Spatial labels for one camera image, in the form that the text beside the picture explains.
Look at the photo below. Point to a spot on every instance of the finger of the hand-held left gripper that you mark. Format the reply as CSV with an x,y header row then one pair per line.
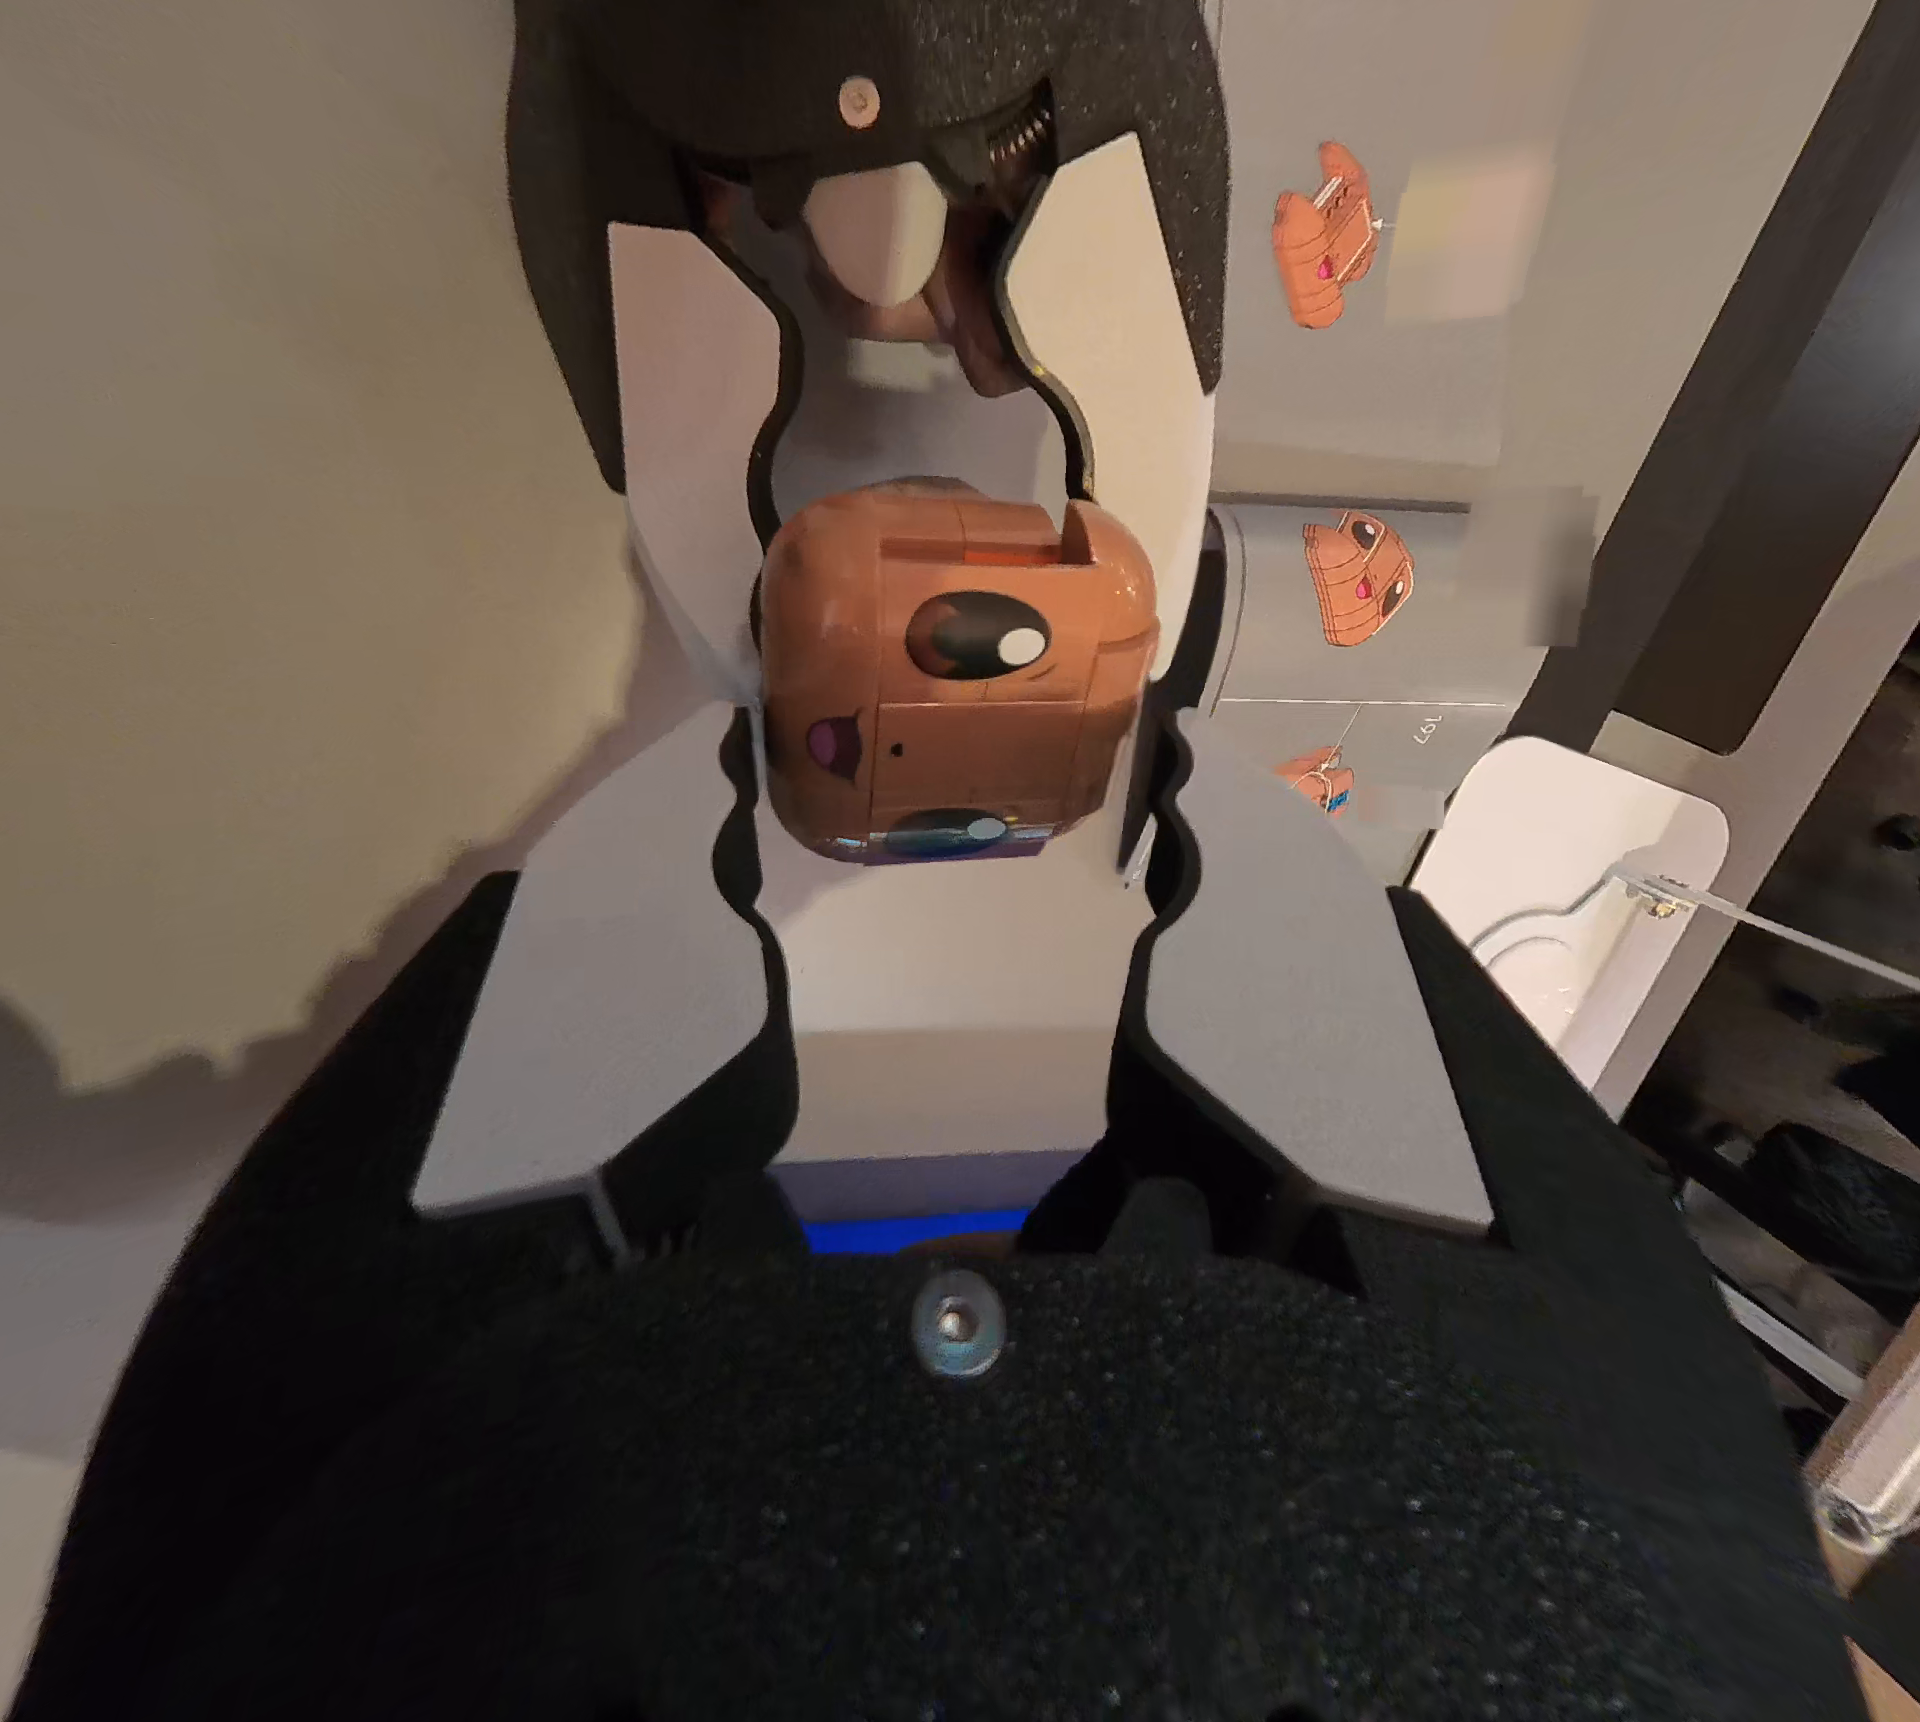
x,y
1124,327
680,401

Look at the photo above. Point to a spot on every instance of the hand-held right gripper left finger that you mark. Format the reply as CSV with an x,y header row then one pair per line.
x,y
601,999

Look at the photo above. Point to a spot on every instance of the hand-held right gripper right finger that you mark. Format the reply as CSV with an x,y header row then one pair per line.
x,y
1304,1031

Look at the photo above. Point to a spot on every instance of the grey instruction booklet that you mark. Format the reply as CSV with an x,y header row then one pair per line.
x,y
1350,25

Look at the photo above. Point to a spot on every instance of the brown lego head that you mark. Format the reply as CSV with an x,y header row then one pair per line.
x,y
961,704

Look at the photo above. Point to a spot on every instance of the person's left hand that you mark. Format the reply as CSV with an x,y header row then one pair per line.
x,y
983,340

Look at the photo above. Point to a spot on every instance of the white desk stand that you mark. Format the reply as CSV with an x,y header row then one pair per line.
x,y
1573,853

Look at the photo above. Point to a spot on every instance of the blue plastic bin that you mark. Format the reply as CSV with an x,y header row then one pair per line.
x,y
901,1230

